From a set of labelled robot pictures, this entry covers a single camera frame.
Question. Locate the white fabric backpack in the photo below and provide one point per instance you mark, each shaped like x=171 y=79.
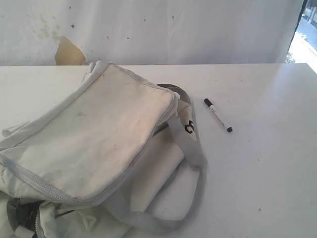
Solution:
x=92 y=165

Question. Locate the white marker with black cap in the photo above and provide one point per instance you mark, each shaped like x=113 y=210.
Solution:
x=220 y=119

